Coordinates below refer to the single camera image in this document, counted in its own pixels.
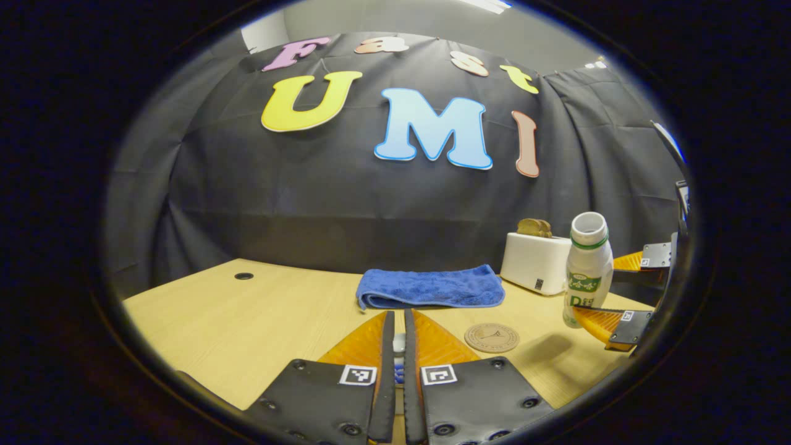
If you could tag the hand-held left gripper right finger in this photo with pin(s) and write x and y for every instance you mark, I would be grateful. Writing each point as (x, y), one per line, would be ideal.
(410, 383)

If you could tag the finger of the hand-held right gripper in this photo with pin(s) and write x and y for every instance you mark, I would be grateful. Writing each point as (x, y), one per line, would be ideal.
(618, 327)
(655, 254)

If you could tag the brown bread slice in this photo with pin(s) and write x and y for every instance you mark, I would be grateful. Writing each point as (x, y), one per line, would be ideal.
(534, 227)

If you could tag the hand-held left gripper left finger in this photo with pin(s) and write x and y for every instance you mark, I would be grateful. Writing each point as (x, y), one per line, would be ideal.
(388, 383)

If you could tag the white green-label water bottle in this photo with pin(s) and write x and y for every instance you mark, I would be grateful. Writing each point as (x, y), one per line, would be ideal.
(587, 266)

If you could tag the round wooden coaster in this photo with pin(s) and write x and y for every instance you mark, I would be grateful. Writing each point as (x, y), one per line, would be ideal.
(492, 338)

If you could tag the blue towel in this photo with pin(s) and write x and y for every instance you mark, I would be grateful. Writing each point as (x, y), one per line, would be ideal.
(432, 287)

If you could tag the white toaster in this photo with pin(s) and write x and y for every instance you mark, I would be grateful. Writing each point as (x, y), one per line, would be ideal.
(534, 262)

